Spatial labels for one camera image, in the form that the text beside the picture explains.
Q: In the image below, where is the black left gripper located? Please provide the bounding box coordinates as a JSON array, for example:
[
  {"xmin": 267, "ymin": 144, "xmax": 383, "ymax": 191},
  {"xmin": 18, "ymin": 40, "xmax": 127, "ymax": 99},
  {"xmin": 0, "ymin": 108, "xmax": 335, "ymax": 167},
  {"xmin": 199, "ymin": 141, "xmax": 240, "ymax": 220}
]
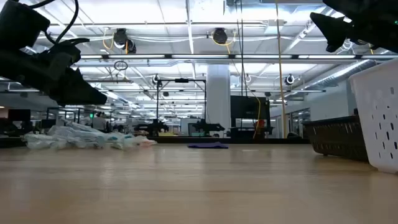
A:
[{"xmin": 0, "ymin": 37, "xmax": 108, "ymax": 107}]

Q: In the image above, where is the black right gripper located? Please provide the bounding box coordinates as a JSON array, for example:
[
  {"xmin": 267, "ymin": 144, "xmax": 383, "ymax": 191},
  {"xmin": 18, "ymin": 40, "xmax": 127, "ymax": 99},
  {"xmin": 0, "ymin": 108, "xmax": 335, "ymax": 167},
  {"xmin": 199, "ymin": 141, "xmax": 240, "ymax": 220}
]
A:
[{"xmin": 309, "ymin": 0, "xmax": 398, "ymax": 54}]

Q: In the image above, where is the orange toothbrush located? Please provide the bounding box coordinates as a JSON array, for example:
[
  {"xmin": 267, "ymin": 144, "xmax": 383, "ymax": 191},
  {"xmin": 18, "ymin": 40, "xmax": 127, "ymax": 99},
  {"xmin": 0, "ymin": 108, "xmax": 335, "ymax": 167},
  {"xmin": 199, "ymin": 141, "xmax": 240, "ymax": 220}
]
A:
[{"xmin": 132, "ymin": 136, "xmax": 158, "ymax": 147}]

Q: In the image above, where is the person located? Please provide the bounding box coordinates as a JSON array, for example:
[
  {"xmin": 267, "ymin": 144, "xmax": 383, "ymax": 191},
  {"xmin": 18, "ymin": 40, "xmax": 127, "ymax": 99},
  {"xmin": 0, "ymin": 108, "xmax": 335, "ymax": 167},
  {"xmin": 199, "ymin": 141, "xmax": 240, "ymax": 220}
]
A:
[{"xmin": 92, "ymin": 111, "xmax": 107, "ymax": 131}]

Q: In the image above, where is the blue toothbrush in clear bag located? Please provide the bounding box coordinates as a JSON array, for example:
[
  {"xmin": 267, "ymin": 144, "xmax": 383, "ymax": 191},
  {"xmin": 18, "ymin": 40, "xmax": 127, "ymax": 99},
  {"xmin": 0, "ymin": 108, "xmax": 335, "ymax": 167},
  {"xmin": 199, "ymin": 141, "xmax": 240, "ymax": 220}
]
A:
[
  {"xmin": 104, "ymin": 132, "xmax": 139, "ymax": 150},
  {"xmin": 46, "ymin": 119, "xmax": 106, "ymax": 149}
]

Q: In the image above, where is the green toothbrush in clear bag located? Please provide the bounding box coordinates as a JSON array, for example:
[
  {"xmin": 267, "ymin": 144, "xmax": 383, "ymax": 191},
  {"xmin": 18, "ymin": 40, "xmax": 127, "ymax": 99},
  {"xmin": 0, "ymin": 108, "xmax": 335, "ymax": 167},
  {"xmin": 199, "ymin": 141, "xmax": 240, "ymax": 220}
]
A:
[{"xmin": 23, "ymin": 132, "xmax": 68, "ymax": 150}]

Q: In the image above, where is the small black monitor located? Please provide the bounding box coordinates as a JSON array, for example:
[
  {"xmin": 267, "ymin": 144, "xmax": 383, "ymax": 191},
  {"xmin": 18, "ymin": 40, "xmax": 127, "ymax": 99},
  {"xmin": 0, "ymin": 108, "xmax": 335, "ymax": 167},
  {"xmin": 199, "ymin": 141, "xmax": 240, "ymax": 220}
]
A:
[{"xmin": 7, "ymin": 108, "xmax": 32, "ymax": 122}]

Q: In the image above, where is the white perforated plastic basket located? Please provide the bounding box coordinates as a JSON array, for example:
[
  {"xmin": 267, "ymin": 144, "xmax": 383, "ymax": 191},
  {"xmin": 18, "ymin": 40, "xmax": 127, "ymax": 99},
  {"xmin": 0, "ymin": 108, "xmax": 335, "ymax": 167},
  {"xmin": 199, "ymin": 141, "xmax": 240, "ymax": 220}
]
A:
[{"xmin": 348, "ymin": 58, "xmax": 398, "ymax": 174}]

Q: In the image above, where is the black perforated plastic basket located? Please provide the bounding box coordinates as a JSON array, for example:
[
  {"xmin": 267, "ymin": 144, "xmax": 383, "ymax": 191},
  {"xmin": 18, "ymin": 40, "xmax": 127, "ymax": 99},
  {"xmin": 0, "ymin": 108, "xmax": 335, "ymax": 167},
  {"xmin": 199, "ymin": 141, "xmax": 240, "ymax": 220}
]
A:
[{"xmin": 302, "ymin": 114, "xmax": 370, "ymax": 162}]

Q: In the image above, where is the large black monitor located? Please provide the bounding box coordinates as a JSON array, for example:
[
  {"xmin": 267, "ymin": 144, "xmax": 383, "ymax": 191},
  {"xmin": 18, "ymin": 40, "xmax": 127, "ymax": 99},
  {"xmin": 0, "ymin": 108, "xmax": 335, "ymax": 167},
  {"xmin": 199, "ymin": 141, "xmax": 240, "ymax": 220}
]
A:
[{"xmin": 230, "ymin": 95, "xmax": 271, "ymax": 120}]

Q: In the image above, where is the ceiling light strip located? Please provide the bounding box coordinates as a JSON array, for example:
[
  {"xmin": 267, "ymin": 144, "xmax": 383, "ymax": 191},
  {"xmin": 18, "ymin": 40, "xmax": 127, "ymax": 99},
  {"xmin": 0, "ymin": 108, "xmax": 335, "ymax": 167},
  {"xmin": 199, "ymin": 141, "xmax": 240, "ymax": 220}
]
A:
[{"xmin": 79, "ymin": 54, "xmax": 398, "ymax": 60}]

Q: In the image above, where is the white building column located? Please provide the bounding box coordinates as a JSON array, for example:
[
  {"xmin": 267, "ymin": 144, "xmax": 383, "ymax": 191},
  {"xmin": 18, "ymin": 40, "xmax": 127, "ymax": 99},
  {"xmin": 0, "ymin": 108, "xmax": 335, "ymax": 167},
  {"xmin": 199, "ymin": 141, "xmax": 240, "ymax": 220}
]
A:
[{"xmin": 206, "ymin": 63, "xmax": 232, "ymax": 133}]

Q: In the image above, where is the purple flat mat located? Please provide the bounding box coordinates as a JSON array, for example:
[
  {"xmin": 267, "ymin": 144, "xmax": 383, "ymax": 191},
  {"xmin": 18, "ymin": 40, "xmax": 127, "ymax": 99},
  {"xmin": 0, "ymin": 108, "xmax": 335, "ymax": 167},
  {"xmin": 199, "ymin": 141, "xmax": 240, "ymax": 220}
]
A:
[{"xmin": 187, "ymin": 141, "xmax": 229, "ymax": 149}]

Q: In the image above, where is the silver ventilation duct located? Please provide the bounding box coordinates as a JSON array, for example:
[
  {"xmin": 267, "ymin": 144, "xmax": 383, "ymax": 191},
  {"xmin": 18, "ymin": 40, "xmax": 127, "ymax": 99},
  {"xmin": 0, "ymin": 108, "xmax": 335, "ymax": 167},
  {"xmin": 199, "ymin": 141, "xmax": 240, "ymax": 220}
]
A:
[{"xmin": 306, "ymin": 58, "xmax": 379, "ymax": 90}]

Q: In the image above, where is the black ceiling cable reel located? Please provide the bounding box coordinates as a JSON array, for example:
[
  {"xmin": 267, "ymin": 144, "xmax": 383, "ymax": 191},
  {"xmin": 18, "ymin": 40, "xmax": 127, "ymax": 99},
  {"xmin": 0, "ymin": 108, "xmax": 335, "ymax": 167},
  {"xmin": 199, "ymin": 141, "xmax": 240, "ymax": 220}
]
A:
[
  {"xmin": 212, "ymin": 27, "xmax": 229, "ymax": 45},
  {"xmin": 113, "ymin": 27, "xmax": 137, "ymax": 54}
]

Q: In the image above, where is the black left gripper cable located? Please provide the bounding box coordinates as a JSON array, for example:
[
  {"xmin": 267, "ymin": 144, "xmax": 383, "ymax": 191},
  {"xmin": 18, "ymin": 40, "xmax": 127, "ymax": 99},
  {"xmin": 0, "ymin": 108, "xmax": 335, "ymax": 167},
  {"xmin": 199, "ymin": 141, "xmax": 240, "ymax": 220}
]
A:
[{"xmin": 29, "ymin": 0, "xmax": 91, "ymax": 46}]

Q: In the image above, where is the black hanging cable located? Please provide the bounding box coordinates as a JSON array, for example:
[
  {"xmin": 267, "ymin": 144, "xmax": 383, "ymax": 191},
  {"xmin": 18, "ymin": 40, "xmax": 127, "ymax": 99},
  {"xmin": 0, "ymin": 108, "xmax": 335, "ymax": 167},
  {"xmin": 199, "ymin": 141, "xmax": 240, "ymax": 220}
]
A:
[{"xmin": 235, "ymin": 0, "xmax": 249, "ymax": 131}]

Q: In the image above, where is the black background rig frame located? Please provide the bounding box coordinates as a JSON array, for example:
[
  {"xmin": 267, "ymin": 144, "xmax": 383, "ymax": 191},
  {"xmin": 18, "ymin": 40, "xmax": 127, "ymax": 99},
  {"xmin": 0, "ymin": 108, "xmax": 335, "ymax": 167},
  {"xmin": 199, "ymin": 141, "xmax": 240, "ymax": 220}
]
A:
[{"xmin": 156, "ymin": 78, "xmax": 207, "ymax": 136}]

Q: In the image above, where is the yellow background cable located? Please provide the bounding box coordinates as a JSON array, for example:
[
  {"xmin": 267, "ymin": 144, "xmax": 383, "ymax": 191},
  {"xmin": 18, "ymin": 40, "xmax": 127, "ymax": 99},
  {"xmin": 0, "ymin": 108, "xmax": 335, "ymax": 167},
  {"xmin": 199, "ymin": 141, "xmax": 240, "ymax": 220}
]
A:
[{"xmin": 252, "ymin": 95, "xmax": 262, "ymax": 139}]

